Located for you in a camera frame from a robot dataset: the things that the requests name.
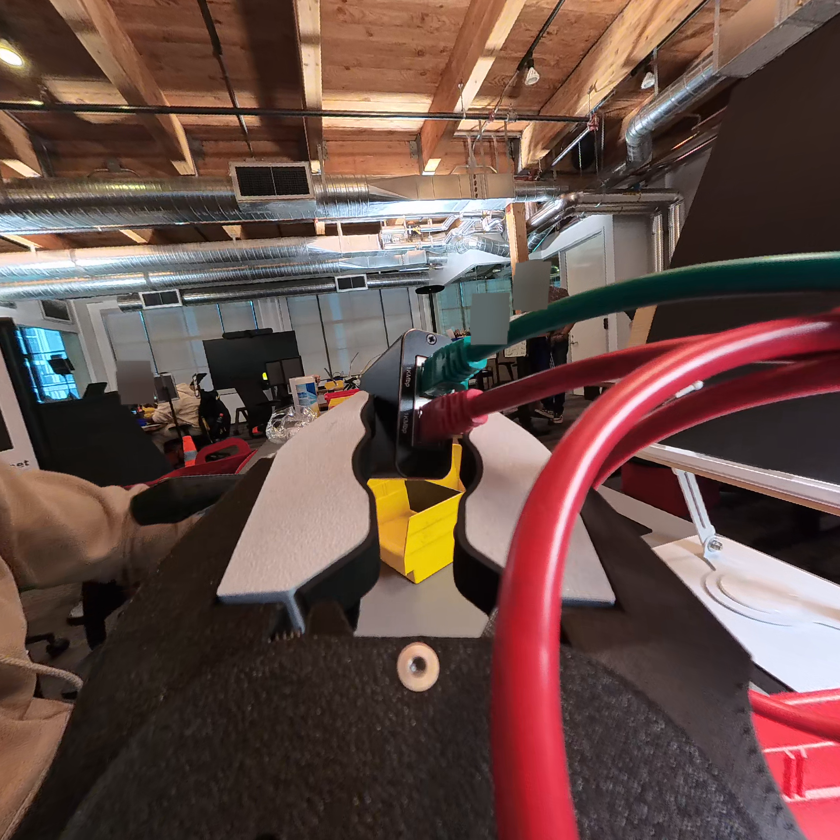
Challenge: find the crumpled clear plastic bag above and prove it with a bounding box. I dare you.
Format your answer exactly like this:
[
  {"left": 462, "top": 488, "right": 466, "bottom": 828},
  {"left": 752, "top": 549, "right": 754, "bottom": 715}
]
[{"left": 265, "top": 405, "right": 320, "bottom": 445}]

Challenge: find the white support bracket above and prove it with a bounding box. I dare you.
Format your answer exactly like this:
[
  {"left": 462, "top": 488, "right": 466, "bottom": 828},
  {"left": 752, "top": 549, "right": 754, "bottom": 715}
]
[{"left": 672, "top": 469, "right": 823, "bottom": 626}]

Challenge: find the person's beige hoodie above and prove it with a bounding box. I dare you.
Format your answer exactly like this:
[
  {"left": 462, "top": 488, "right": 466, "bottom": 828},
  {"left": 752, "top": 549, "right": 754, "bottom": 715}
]
[{"left": 0, "top": 558, "right": 86, "bottom": 840}]

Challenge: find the black floor lamp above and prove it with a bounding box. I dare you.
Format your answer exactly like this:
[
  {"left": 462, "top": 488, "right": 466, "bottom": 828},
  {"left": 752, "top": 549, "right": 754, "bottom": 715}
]
[{"left": 415, "top": 284, "right": 448, "bottom": 332}]

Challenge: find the green ethernet cable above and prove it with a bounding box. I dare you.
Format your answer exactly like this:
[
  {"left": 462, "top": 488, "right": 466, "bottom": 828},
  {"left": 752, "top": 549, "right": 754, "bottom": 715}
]
[{"left": 420, "top": 252, "right": 840, "bottom": 396}]

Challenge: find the yellow plastic bin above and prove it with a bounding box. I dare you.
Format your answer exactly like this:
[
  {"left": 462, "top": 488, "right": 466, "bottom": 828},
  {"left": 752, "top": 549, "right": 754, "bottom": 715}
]
[{"left": 366, "top": 443, "right": 467, "bottom": 584}]

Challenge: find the black office chair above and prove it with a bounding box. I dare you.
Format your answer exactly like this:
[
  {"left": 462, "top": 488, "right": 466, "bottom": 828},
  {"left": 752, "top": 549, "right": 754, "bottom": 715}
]
[{"left": 20, "top": 577, "right": 127, "bottom": 665}]

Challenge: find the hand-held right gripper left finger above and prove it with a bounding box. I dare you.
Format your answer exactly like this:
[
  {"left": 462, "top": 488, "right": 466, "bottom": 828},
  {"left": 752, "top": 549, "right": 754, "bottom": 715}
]
[{"left": 215, "top": 390, "right": 383, "bottom": 636}]

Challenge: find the black tilted board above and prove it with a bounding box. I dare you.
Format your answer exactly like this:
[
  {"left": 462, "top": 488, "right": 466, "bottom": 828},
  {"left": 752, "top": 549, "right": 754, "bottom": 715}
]
[{"left": 637, "top": 39, "right": 840, "bottom": 516}]

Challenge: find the red plastic tote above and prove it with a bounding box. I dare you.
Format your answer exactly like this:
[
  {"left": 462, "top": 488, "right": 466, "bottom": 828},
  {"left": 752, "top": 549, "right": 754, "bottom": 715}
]
[{"left": 147, "top": 438, "right": 258, "bottom": 488}]

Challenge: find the curved silver air duct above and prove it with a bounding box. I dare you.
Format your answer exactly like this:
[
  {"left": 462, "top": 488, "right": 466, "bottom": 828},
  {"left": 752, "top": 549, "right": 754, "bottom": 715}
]
[{"left": 623, "top": 49, "right": 732, "bottom": 166}]

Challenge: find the white door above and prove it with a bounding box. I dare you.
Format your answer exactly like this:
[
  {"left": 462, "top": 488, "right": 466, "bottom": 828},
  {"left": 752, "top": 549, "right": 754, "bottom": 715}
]
[{"left": 564, "top": 231, "right": 609, "bottom": 362}]

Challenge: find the large vent grille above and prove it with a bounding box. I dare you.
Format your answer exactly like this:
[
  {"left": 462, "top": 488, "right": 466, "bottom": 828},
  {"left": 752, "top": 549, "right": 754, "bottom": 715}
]
[{"left": 230, "top": 161, "right": 317, "bottom": 202}]

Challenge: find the large black screen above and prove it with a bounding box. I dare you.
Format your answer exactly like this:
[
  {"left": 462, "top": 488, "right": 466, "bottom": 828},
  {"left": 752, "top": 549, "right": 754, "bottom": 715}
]
[{"left": 203, "top": 330, "right": 300, "bottom": 391}]

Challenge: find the red ethernet cable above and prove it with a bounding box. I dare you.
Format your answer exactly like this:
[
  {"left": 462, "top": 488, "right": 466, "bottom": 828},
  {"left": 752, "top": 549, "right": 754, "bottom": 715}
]
[{"left": 416, "top": 315, "right": 840, "bottom": 840}]

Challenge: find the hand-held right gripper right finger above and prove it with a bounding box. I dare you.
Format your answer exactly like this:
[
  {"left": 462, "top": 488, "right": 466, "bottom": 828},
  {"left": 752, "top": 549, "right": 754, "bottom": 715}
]
[{"left": 455, "top": 412, "right": 618, "bottom": 616}]

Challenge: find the wooden post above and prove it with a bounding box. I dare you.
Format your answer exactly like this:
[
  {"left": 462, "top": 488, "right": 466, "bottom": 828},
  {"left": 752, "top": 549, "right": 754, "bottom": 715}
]
[{"left": 504, "top": 202, "right": 530, "bottom": 266}]

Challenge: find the red plastic crate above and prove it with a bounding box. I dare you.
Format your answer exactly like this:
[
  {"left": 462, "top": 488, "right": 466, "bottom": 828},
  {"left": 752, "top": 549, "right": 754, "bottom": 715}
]
[{"left": 748, "top": 688, "right": 840, "bottom": 807}]

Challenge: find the person's left forearm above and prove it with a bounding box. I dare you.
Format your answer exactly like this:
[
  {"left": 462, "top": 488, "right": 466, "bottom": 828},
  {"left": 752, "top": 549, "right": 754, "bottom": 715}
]
[{"left": 0, "top": 459, "right": 199, "bottom": 592}]

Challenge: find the black ethernet splitter box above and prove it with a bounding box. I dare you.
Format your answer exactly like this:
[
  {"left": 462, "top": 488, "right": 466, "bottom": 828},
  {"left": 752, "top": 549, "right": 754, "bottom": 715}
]
[{"left": 360, "top": 329, "right": 464, "bottom": 480}]

